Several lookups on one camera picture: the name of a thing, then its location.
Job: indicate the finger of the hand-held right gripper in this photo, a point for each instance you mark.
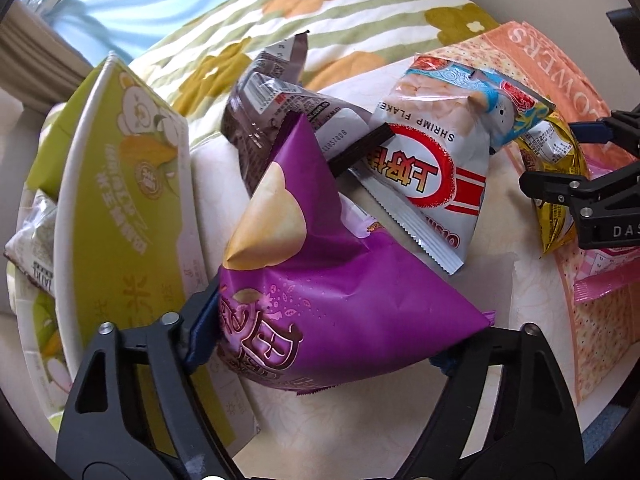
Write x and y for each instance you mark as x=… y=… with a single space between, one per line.
x=590 y=131
x=560 y=182

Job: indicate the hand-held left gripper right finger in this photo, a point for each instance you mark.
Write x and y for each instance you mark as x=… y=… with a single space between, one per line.
x=480 y=360

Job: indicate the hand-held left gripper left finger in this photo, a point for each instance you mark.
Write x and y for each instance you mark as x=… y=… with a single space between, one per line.
x=202 y=330

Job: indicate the yellow snack packet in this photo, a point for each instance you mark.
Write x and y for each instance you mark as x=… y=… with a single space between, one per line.
x=547 y=142

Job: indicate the green cardboard box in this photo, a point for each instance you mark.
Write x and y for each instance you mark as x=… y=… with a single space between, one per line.
x=125 y=210

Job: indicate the purple chip bag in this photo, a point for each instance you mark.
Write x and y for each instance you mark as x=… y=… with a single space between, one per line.
x=350 y=300

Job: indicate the white green snack packet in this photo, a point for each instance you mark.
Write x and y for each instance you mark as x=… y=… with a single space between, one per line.
x=35 y=230

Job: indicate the pink snack packet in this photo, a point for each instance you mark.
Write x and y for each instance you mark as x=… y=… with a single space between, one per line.
x=600 y=270

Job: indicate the orange patterned flat bag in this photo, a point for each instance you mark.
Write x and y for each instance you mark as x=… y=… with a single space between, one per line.
x=595 y=340

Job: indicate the white red shrimp snack bag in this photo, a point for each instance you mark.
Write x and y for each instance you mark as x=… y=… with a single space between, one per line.
x=440 y=160

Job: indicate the dark brown snack packet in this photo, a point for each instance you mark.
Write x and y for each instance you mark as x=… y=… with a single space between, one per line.
x=260 y=125

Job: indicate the floral striped blanket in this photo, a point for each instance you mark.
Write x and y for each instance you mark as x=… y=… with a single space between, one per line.
x=400 y=10

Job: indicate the brown curtain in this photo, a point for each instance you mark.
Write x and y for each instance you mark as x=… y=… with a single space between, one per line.
x=45 y=55

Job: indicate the light blue cloth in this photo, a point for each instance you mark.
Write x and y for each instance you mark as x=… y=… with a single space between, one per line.
x=150 y=0

